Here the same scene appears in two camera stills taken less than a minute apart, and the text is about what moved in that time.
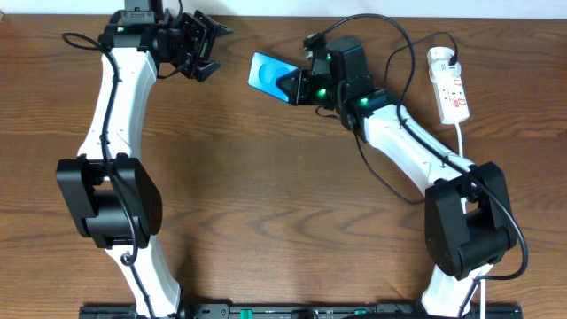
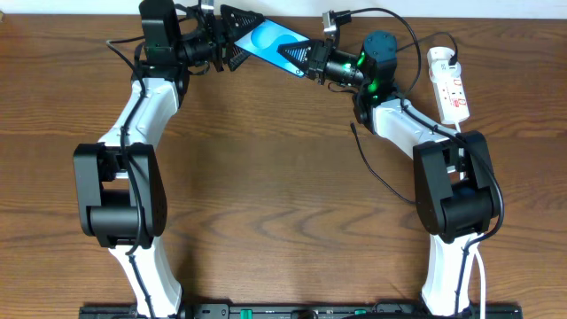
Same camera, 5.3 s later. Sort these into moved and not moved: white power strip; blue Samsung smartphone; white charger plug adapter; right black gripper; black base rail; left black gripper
Moved: left black gripper; right black gripper; blue Samsung smartphone
Not moved: white charger plug adapter; white power strip; black base rail
